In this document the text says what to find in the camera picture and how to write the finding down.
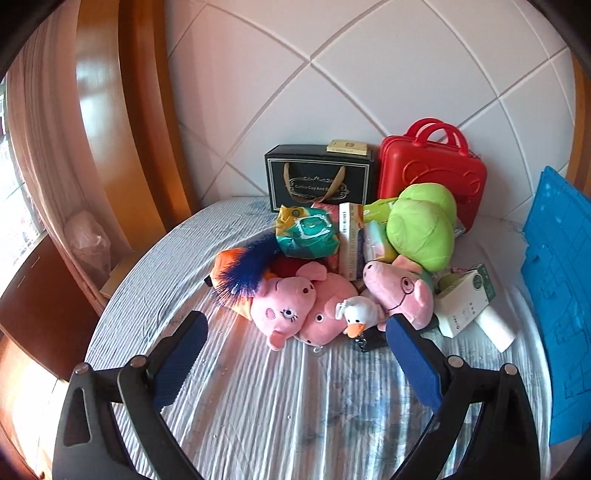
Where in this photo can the small white duck plush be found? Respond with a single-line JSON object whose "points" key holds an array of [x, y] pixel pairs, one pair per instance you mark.
{"points": [[361, 313]]}

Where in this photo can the wooden headboard frame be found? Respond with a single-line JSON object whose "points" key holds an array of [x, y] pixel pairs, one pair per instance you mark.
{"points": [[128, 115]]}

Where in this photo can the teal wet wipes pack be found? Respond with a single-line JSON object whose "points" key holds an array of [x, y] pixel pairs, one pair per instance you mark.
{"points": [[306, 233]]}

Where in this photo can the pink curtain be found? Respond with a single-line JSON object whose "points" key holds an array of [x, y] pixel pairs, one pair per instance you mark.
{"points": [[54, 156]]}

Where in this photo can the green white small box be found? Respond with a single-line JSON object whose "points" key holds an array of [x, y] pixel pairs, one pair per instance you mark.
{"points": [[462, 297]]}

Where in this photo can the tall colourful carton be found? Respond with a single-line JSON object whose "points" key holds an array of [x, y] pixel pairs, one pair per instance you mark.
{"points": [[351, 237]]}

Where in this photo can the green plush toy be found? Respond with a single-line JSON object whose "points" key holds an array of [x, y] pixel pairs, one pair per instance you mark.
{"points": [[419, 223]]}

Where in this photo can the blue plastic storage crate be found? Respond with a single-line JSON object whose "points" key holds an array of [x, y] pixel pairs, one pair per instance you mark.
{"points": [[556, 272]]}

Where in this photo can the pink pig plush teal dress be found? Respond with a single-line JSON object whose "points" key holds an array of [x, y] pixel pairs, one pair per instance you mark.
{"points": [[401, 287]]}

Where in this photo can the dark green gift box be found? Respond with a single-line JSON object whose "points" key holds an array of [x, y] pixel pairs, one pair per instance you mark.
{"points": [[302, 174]]}

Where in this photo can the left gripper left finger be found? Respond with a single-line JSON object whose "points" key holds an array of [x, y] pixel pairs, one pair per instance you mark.
{"points": [[89, 444]]}

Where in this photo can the orange blue feather plush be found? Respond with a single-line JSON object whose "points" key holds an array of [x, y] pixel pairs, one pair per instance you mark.
{"points": [[237, 273]]}

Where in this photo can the small gold box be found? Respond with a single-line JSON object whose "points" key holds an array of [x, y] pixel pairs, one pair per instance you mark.
{"points": [[348, 147]]}

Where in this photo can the red toy suitcase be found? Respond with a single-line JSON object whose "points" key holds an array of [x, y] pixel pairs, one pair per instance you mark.
{"points": [[433, 151]]}

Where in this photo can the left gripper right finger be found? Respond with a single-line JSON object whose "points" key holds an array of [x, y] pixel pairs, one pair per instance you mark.
{"points": [[504, 444]]}

